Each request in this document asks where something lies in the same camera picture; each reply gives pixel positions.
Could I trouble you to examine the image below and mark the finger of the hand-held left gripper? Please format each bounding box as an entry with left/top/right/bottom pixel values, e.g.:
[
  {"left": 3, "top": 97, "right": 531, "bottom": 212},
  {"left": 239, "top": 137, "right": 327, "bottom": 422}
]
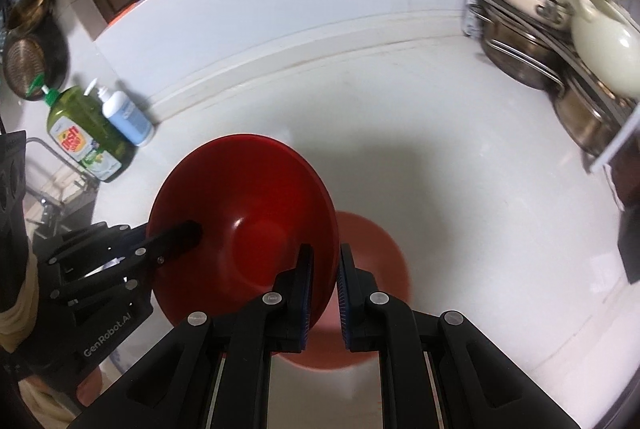
[
  {"left": 47, "top": 220, "right": 204, "bottom": 311},
  {"left": 32, "top": 221, "right": 151, "bottom": 269}
]

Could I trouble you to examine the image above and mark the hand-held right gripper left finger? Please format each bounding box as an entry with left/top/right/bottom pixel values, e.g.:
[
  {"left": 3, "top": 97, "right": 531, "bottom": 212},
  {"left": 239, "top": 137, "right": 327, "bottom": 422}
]
[{"left": 67, "top": 244, "right": 316, "bottom": 429}]

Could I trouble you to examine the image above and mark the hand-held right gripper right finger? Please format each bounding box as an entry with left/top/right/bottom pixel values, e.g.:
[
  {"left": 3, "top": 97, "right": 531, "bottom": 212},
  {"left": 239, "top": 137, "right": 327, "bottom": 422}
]
[{"left": 338, "top": 243, "right": 583, "bottom": 429}]

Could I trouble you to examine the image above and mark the red bowl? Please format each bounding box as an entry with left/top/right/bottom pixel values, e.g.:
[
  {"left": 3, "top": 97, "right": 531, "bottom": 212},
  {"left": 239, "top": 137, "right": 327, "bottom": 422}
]
[{"left": 148, "top": 134, "right": 340, "bottom": 341}]

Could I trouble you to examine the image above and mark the person's left forearm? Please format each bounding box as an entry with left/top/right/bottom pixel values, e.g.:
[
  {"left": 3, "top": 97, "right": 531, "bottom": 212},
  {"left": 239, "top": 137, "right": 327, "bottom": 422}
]
[{"left": 0, "top": 254, "right": 76, "bottom": 429}]

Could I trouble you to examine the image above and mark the steel faucet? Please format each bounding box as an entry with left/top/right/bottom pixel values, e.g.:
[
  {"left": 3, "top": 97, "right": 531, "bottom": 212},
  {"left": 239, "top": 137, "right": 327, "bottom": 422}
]
[{"left": 21, "top": 136, "right": 101, "bottom": 235}]

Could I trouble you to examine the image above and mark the green dish soap bottle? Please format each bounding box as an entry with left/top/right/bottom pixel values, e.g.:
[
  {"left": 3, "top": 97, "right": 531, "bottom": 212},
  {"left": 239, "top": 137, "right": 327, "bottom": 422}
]
[{"left": 27, "top": 76, "right": 137, "bottom": 184}]

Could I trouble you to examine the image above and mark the blue white pump bottle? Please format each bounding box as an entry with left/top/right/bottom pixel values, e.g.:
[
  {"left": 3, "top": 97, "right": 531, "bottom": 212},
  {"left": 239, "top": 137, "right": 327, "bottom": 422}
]
[{"left": 84, "top": 79, "right": 156, "bottom": 148}]

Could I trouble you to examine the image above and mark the round mesh strainer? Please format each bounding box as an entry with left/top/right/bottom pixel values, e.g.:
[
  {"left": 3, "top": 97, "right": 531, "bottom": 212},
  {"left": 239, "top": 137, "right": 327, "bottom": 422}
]
[{"left": 4, "top": 36, "right": 49, "bottom": 99}]

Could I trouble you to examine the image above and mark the brass pan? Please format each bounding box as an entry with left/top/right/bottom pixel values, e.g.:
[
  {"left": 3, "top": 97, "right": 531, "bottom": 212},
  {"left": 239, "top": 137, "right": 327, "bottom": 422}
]
[{"left": 5, "top": 0, "right": 56, "bottom": 31}]

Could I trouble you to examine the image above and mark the wide stainless steel pot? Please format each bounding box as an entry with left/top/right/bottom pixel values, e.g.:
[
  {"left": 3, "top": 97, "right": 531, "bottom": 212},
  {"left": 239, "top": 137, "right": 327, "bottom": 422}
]
[{"left": 479, "top": 6, "right": 567, "bottom": 91}]

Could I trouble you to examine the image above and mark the white pot rack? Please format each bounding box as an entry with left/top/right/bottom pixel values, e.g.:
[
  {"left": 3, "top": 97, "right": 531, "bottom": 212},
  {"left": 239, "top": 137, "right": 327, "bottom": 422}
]
[{"left": 465, "top": 0, "right": 640, "bottom": 175}]

